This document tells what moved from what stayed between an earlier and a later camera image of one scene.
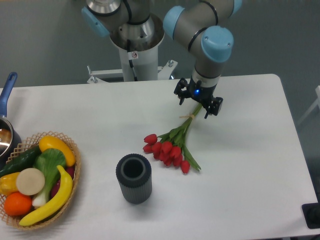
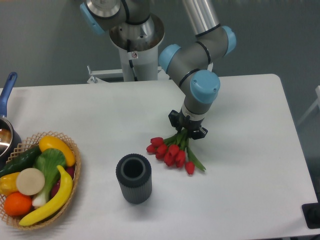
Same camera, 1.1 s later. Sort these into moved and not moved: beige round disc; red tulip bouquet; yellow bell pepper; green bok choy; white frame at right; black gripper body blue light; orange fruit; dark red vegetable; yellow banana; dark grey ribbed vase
Moved: red tulip bouquet; black gripper body blue light
Not moved: white frame at right; yellow banana; beige round disc; dark red vegetable; green bok choy; orange fruit; yellow bell pepper; dark grey ribbed vase
